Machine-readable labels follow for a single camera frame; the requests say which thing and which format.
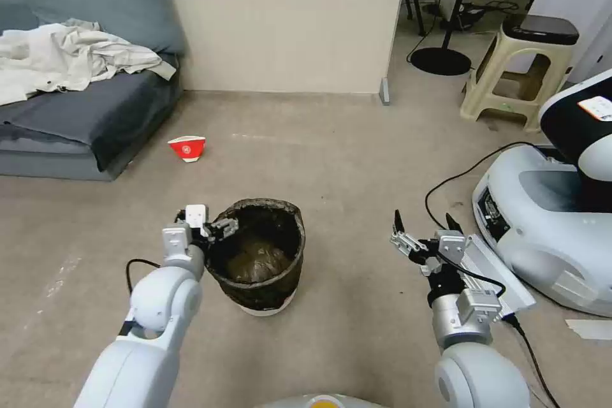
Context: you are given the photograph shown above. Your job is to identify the black round-based stand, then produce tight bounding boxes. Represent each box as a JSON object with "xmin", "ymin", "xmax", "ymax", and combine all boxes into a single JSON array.
[{"xmin": 409, "ymin": 0, "xmax": 475, "ymax": 78}]

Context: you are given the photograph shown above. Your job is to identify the white tape strip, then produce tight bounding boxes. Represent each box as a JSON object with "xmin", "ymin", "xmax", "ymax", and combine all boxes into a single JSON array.
[{"xmin": 565, "ymin": 317, "xmax": 612, "ymax": 342}]

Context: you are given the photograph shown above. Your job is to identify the large grey-blue cushion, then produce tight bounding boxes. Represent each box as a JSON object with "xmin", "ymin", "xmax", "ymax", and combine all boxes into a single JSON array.
[{"xmin": 0, "ymin": 0, "xmax": 188, "ymax": 56}]

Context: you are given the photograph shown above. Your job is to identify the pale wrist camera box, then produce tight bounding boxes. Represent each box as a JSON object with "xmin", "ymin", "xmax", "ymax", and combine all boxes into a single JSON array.
[
  {"xmin": 433, "ymin": 229, "xmax": 467, "ymax": 266},
  {"xmin": 185, "ymin": 204, "xmax": 210, "ymax": 230}
]

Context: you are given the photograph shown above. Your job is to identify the red paper cup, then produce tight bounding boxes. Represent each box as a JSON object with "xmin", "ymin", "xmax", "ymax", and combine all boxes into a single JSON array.
[{"xmin": 167, "ymin": 135, "xmax": 209, "ymax": 164}]

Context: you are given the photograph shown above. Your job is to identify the white robot front shell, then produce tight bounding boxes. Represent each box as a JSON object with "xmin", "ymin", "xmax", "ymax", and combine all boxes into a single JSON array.
[{"xmin": 259, "ymin": 392, "xmax": 370, "ymax": 408}]

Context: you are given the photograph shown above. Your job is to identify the long black floor cable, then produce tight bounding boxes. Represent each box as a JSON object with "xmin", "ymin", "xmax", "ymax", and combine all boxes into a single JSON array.
[{"xmin": 424, "ymin": 141, "xmax": 551, "ymax": 238}]

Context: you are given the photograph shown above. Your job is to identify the grey-blue sofa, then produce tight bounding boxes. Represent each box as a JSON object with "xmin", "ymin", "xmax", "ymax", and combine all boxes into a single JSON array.
[{"xmin": 0, "ymin": 0, "xmax": 186, "ymax": 183}]

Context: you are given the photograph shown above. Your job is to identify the beige plastic stool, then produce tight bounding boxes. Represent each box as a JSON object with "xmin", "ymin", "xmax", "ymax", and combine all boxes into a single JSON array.
[{"xmin": 459, "ymin": 20, "xmax": 575, "ymax": 135}]

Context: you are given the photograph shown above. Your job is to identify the flat silver metal box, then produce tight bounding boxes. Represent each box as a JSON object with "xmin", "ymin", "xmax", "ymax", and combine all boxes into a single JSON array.
[{"xmin": 460, "ymin": 233, "xmax": 538, "ymax": 319}]

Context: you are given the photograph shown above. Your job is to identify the crumpled white cloth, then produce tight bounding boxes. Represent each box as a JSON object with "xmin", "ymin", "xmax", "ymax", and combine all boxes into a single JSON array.
[{"xmin": 0, "ymin": 17, "xmax": 177, "ymax": 107}]

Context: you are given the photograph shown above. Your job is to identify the white wheeled robot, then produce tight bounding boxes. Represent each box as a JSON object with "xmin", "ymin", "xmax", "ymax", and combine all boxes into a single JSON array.
[{"xmin": 470, "ymin": 69, "xmax": 612, "ymax": 319}]

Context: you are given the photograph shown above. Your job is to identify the black pad with rounded corners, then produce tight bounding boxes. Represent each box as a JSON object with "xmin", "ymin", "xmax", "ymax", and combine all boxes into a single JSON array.
[{"xmin": 501, "ymin": 14, "xmax": 581, "ymax": 47}]

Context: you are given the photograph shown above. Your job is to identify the tangled black cables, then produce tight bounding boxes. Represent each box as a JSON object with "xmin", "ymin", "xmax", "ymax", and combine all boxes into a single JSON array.
[{"xmin": 458, "ymin": 0, "xmax": 521, "ymax": 32}]

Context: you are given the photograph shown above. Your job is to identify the black cable with plug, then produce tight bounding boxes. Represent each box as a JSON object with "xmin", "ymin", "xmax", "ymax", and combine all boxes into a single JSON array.
[{"xmin": 466, "ymin": 270, "xmax": 561, "ymax": 408}]

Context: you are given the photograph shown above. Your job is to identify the trash can with black bag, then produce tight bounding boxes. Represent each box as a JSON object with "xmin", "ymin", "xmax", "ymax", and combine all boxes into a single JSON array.
[{"xmin": 205, "ymin": 197, "xmax": 306, "ymax": 317}]

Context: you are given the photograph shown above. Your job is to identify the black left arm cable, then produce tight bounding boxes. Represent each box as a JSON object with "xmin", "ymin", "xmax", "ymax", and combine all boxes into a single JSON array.
[{"xmin": 125, "ymin": 258, "xmax": 164, "ymax": 295}]

